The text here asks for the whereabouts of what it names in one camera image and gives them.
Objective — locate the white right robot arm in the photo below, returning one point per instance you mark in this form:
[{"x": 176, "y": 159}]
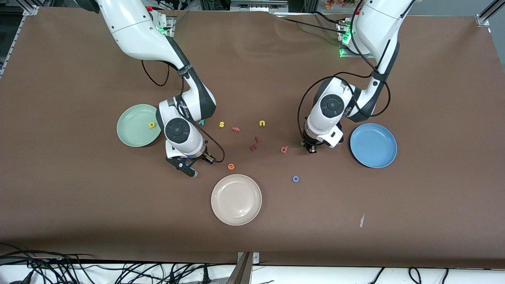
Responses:
[{"x": 130, "y": 27}]

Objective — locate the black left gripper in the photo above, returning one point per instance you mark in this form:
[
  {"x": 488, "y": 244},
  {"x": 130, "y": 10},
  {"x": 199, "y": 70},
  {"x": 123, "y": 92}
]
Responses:
[{"x": 309, "y": 145}]

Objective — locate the beige plate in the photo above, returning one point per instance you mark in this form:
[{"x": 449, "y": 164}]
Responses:
[{"x": 236, "y": 199}]

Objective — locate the metal table edge bracket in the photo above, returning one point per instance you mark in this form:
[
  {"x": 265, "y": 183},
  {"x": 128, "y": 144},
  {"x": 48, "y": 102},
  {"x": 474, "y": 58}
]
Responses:
[{"x": 244, "y": 272}]

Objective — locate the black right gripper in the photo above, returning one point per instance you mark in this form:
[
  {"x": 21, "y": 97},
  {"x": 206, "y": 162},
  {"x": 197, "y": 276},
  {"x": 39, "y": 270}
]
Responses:
[{"x": 202, "y": 156}]

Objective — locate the grey equipment box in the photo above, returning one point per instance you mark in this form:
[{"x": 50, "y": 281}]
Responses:
[{"x": 256, "y": 4}]

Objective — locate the green plate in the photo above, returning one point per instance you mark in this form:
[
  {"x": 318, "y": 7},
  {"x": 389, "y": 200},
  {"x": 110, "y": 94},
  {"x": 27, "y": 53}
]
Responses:
[{"x": 134, "y": 126}]

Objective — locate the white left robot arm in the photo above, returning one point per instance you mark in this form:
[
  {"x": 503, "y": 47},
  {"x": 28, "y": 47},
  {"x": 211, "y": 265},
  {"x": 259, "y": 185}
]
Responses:
[{"x": 378, "y": 23}]

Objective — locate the white paper scrap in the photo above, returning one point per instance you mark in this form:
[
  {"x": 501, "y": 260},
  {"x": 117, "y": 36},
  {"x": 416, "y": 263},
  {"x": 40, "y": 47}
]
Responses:
[{"x": 361, "y": 221}]

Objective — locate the aluminium frame profile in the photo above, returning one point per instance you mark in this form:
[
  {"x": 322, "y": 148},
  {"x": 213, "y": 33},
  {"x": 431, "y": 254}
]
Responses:
[
  {"x": 482, "y": 19},
  {"x": 15, "y": 39}
]

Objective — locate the dark red letter k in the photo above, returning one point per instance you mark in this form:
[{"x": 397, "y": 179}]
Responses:
[{"x": 253, "y": 148}]

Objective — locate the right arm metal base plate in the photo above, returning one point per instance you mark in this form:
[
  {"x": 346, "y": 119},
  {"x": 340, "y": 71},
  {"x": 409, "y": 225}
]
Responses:
[{"x": 171, "y": 23}]

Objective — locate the blue plate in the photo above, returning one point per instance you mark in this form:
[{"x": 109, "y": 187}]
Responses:
[{"x": 373, "y": 146}]

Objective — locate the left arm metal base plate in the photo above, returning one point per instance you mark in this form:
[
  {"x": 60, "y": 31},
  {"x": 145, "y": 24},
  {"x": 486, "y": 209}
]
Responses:
[{"x": 344, "y": 55}]

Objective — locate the orange flowers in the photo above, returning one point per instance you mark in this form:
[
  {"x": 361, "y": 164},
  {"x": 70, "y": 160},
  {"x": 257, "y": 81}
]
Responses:
[{"x": 339, "y": 3}]

